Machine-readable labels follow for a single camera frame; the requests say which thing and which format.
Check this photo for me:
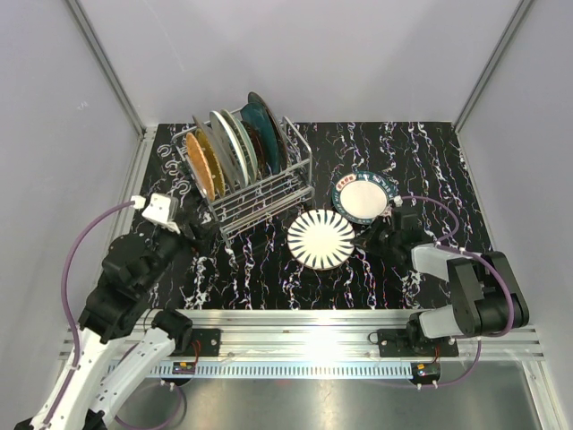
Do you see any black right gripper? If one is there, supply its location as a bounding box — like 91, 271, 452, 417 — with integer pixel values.
351, 215, 400, 257

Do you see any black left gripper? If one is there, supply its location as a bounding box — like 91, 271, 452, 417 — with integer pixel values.
138, 211, 221, 295

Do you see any white blue striped plate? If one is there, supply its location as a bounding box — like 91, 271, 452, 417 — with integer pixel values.
286, 209, 355, 271

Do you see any grey reindeer plate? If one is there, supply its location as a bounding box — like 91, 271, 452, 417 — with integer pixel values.
192, 116, 235, 192

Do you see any orange woven plate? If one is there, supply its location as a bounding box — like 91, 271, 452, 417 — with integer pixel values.
185, 133, 215, 201

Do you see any red floral plate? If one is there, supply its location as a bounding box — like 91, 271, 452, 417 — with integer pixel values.
241, 120, 267, 177

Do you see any white bottom plate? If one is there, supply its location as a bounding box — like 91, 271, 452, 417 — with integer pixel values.
210, 110, 249, 188

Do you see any yellow green woven plate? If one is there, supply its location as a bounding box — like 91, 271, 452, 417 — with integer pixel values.
195, 128, 226, 197

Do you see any teal square plate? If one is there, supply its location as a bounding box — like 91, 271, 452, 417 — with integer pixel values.
241, 102, 280, 174

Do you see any dark bottom plate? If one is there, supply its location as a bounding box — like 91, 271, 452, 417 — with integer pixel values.
247, 91, 290, 171

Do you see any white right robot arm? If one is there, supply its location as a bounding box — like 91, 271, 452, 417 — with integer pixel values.
353, 207, 530, 356

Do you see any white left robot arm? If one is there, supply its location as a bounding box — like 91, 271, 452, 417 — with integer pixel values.
16, 209, 214, 429

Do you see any white green rimmed plate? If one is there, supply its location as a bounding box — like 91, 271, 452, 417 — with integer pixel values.
331, 171, 398, 225

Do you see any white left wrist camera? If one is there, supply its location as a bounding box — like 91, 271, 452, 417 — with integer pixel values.
131, 193, 181, 235

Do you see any silver wire dish rack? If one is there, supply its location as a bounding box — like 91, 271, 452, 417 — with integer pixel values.
170, 101, 314, 243

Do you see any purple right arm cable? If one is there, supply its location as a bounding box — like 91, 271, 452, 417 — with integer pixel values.
371, 195, 516, 389

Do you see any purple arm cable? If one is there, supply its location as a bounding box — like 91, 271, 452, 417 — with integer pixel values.
371, 195, 516, 389
39, 200, 185, 430

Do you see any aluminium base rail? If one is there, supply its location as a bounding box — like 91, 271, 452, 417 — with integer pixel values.
60, 310, 544, 391

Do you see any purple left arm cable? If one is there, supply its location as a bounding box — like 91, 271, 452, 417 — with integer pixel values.
39, 200, 185, 430

